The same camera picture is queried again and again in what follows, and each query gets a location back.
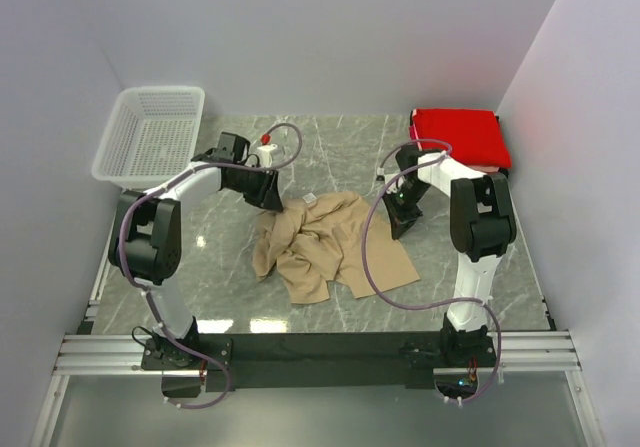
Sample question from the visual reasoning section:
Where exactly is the beige t-shirt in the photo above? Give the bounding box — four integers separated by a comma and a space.
252, 192, 420, 305

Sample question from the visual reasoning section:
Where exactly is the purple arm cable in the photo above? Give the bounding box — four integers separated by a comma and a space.
360, 139, 503, 405
121, 122, 303, 410

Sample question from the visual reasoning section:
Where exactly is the folded red t-shirt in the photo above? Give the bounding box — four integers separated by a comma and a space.
409, 109, 512, 172

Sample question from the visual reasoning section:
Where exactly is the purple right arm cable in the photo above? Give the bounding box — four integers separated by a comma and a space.
360, 139, 503, 405

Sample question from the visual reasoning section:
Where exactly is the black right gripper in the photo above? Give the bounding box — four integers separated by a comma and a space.
381, 181, 431, 241

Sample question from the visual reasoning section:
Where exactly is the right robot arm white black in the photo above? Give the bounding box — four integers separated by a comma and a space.
382, 144, 517, 366

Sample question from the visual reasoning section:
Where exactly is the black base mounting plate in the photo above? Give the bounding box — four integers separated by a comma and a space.
141, 327, 501, 399

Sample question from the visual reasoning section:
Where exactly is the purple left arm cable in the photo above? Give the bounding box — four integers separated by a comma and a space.
121, 122, 303, 410

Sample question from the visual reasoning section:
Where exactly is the white plastic basket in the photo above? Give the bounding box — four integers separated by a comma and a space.
91, 86, 205, 190

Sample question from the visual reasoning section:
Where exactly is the aluminium frame rail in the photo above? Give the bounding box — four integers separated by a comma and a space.
53, 331, 582, 376

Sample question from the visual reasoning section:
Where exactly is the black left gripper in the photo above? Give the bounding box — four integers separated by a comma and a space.
227, 163, 284, 212

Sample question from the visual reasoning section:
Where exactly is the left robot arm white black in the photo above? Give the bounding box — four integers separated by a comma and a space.
109, 157, 283, 369

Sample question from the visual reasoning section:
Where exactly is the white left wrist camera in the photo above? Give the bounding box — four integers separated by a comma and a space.
255, 134, 285, 168

